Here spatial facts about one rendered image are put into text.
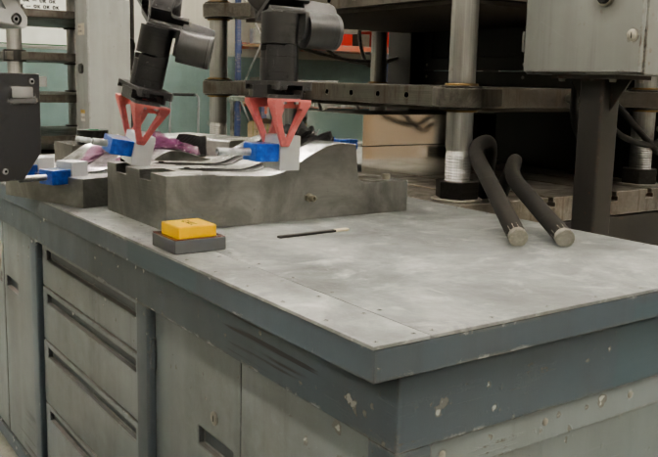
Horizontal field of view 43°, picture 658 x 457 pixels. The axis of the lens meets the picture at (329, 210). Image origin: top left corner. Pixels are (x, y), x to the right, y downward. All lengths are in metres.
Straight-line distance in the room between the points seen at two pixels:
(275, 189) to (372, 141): 0.83
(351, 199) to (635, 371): 0.62
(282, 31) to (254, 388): 0.53
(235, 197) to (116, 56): 4.58
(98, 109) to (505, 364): 5.11
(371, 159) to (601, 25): 0.75
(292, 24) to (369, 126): 0.97
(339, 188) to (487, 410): 0.67
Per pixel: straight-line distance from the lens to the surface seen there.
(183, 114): 9.47
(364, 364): 0.80
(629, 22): 1.73
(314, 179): 1.47
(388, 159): 2.26
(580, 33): 1.80
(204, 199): 1.36
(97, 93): 5.88
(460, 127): 1.85
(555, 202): 2.04
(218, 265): 1.10
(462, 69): 1.85
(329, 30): 1.31
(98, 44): 5.89
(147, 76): 1.46
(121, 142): 1.47
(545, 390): 1.01
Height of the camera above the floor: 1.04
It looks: 9 degrees down
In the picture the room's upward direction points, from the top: 1 degrees clockwise
